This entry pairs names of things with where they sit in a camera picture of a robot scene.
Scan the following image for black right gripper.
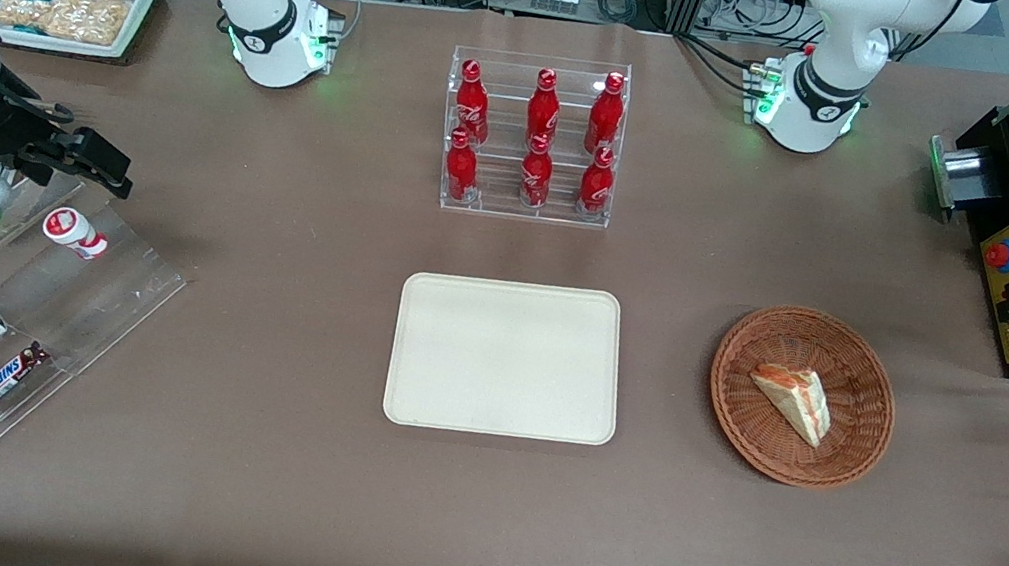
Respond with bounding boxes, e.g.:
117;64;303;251
0;90;145;201

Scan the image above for triangular sandwich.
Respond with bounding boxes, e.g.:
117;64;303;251
740;360;840;451

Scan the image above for white snack tray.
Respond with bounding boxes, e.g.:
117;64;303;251
0;0;157;68

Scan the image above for round brown wicker basket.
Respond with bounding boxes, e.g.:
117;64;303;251
696;295;911;501

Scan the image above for beige rectangular serving tray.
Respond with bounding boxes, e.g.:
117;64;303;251
380;259;637;459

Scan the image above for white red yogurt bottle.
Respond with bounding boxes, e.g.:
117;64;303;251
39;204;113;263

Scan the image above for clear acrylic stepped display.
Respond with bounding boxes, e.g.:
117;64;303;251
0;163;201;553

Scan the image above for large peanut snack packet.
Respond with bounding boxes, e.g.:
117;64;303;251
0;0;133;50

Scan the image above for brown Snickers chocolate bar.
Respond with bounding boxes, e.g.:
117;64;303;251
0;337;53;430

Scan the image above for red cola bottle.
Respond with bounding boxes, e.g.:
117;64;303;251
449;58;500;147
522;66;567;152
575;143;619;218
516;132;559;211
583;69;631;158
440;127;487;206

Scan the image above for clear acrylic bottle rack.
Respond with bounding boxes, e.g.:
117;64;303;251
429;37;636;235

